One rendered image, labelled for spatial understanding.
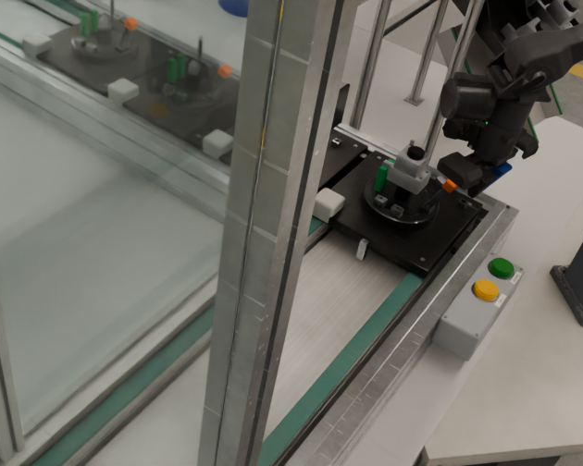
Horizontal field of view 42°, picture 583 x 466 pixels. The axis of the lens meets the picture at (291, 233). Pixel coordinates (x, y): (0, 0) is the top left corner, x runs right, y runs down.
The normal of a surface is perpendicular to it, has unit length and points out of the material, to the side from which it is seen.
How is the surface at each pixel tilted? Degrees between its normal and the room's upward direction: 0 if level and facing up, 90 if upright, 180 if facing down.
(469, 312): 0
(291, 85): 90
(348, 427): 0
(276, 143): 90
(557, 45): 21
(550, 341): 0
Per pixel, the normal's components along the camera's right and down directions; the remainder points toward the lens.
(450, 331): -0.56, 0.50
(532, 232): 0.15, -0.73
